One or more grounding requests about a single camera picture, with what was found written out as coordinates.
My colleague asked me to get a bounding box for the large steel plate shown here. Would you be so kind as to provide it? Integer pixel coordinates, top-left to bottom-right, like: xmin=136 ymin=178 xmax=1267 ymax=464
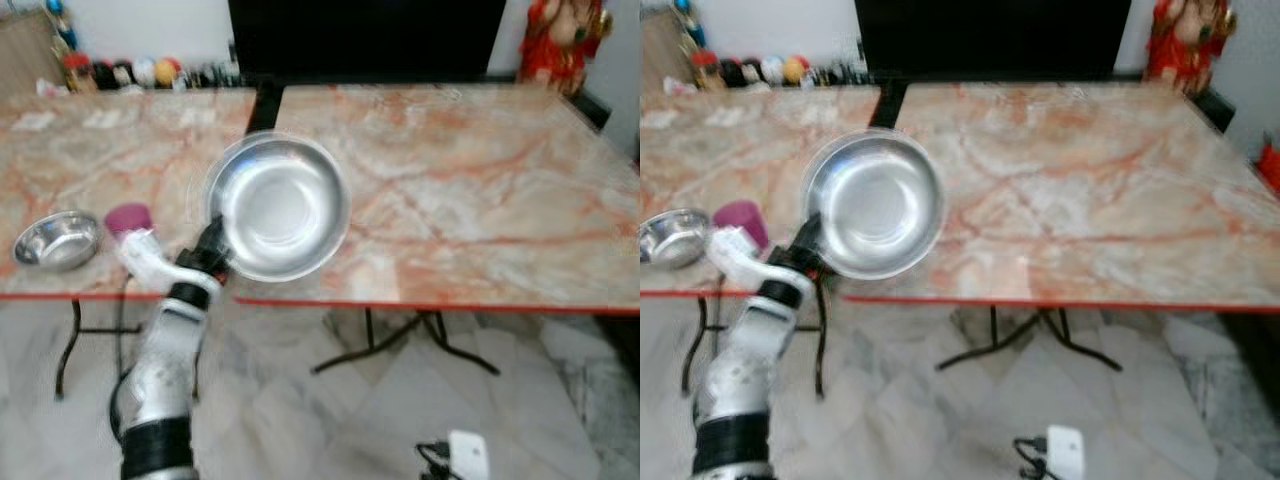
xmin=205 ymin=132 xmax=352 ymax=283
xmin=802 ymin=130 xmax=948 ymax=280

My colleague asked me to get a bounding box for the purple cup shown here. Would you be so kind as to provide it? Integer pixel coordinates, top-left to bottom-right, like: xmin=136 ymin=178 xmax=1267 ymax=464
xmin=105 ymin=203 xmax=154 ymax=242
xmin=713 ymin=200 xmax=770 ymax=252

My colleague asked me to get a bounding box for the marble pattern folding table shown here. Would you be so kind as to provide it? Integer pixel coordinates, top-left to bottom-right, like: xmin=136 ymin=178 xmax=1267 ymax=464
xmin=233 ymin=84 xmax=641 ymax=378
xmin=838 ymin=82 xmax=1280 ymax=374
xmin=0 ymin=88 xmax=261 ymax=403
xmin=640 ymin=86 xmax=883 ymax=401

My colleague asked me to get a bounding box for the small steel bowl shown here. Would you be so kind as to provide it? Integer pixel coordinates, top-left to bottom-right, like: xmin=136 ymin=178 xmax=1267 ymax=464
xmin=640 ymin=208 xmax=710 ymax=270
xmin=13 ymin=211 xmax=103 ymax=272

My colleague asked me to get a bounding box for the red lid jar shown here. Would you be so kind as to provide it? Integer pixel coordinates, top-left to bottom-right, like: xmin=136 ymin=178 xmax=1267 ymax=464
xmin=62 ymin=52 xmax=94 ymax=94
xmin=692 ymin=50 xmax=723 ymax=92

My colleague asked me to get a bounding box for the black television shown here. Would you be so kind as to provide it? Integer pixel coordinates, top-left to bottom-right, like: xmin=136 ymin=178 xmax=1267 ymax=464
xmin=855 ymin=0 xmax=1133 ymax=81
xmin=228 ymin=0 xmax=508 ymax=83

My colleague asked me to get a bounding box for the gold trophy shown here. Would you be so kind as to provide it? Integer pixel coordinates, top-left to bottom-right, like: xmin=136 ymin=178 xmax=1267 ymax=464
xmin=43 ymin=0 xmax=77 ymax=51
xmin=672 ymin=0 xmax=705 ymax=49

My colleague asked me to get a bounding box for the black box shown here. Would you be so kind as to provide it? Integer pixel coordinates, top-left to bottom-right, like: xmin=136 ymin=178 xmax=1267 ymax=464
xmin=1194 ymin=88 xmax=1240 ymax=134
xmin=570 ymin=88 xmax=614 ymax=132

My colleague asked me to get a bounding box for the red gold statue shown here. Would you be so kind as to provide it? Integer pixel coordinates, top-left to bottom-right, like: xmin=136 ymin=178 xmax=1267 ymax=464
xmin=519 ymin=0 xmax=614 ymax=97
xmin=1144 ymin=0 xmax=1239 ymax=97

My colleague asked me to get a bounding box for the red container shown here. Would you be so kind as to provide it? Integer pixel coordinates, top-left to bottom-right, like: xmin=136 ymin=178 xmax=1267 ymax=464
xmin=1257 ymin=140 xmax=1280 ymax=197

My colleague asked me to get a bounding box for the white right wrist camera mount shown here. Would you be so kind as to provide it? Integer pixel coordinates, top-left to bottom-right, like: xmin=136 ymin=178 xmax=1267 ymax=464
xmin=1045 ymin=425 xmax=1086 ymax=480
xmin=448 ymin=430 xmax=490 ymax=480

